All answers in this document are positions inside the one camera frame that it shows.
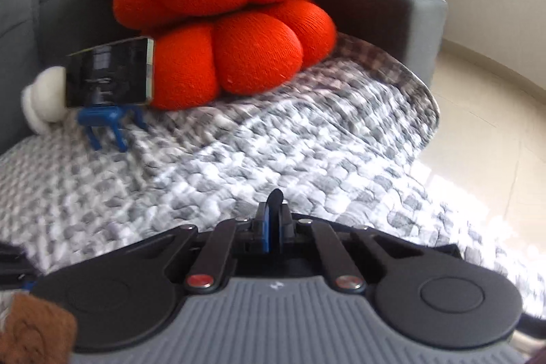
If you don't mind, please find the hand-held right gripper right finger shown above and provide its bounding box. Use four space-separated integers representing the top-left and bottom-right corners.
273 204 421 293

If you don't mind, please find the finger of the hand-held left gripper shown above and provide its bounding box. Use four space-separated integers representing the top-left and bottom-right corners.
0 242 43 292

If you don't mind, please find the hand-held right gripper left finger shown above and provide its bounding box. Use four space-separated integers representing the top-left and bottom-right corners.
128 204 271 296

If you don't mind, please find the cream and black sweatshirt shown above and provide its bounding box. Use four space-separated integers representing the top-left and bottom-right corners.
267 188 546 337

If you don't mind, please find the brown fuzzy cloth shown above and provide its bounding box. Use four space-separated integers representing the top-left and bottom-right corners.
0 292 78 364

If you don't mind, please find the grey checked quilted blanket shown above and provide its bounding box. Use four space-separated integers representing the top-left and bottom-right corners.
0 33 546 322

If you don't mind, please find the blue phone stand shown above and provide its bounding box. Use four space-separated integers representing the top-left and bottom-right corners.
77 104 148 152

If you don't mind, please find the white plush toy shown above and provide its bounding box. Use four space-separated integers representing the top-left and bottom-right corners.
21 65 70 134

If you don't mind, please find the orange knot cushion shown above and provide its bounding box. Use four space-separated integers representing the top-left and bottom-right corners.
113 0 347 111

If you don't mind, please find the smartphone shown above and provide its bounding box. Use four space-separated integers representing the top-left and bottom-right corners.
65 37 155 109

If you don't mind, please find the grey sofa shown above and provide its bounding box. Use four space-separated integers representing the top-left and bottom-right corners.
0 0 448 151

